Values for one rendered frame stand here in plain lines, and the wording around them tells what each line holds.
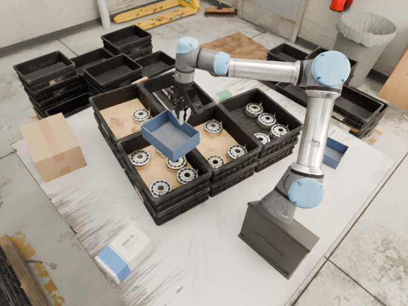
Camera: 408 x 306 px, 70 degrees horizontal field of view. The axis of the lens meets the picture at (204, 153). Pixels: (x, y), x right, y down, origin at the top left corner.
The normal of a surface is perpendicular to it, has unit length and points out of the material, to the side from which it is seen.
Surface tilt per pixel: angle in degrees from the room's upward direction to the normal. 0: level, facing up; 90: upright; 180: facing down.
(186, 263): 0
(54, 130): 0
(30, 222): 0
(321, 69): 44
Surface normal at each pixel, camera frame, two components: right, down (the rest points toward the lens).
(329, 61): -0.11, 0.02
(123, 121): 0.04, -0.66
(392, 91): -0.66, 0.29
